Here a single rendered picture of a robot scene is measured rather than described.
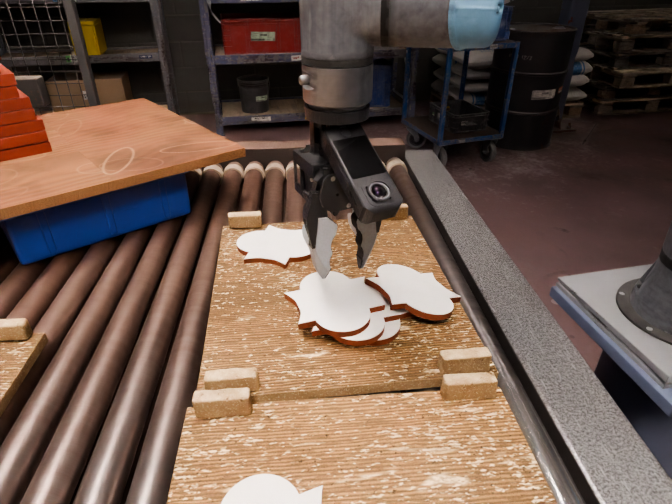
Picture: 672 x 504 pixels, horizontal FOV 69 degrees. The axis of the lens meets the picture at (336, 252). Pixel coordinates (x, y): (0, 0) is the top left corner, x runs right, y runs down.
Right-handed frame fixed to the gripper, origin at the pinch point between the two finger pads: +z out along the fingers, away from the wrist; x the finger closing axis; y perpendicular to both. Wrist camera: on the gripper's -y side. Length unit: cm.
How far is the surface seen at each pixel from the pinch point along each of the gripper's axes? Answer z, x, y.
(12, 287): 10, 42, 31
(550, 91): 56, -293, 224
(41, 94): 4, 38, 138
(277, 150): 7, -14, 64
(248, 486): 7.0, 19.4, -18.7
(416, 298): 5.5, -9.0, -3.6
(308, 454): 8.0, 12.9, -17.4
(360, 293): 5.0, -2.5, 0.2
